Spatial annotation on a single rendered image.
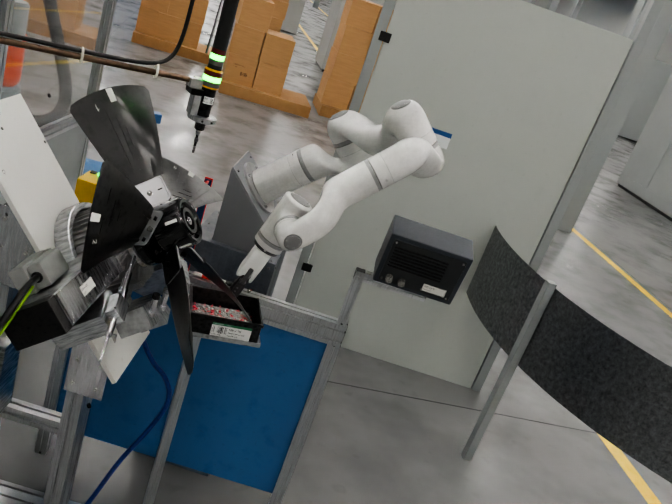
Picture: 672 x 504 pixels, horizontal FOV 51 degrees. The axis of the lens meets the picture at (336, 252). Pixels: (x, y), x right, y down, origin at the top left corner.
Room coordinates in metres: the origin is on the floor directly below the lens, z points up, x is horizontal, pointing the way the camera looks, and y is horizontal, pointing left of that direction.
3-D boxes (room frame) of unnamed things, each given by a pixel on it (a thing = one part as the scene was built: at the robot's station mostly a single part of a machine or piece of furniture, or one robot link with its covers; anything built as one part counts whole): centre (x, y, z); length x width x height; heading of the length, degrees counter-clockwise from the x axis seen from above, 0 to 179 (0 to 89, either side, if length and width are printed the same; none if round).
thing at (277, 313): (2.01, 0.34, 0.82); 0.90 x 0.04 x 0.08; 93
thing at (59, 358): (1.99, 0.76, 0.39); 0.04 x 0.04 x 0.78; 3
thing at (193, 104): (1.64, 0.42, 1.49); 0.09 x 0.07 x 0.10; 128
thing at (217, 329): (1.85, 0.26, 0.85); 0.22 x 0.17 x 0.07; 108
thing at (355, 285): (2.04, -0.09, 0.96); 0.03 x 0.03 x 0.20; 3
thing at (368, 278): (2.04, -0.20, 1.04); 0.24 x 0.03 x 0.03; 93
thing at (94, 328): (1.30, 0.46, 1.03); 0.15 x 0.10 x 0.14; 93
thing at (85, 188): (1.99, 0.73, 1.02); 0.16 x 0.10 x 0.11; 93
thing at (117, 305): (1.30, 0.40, 1.08); 0.07 x 0.04 x 0.06; 14
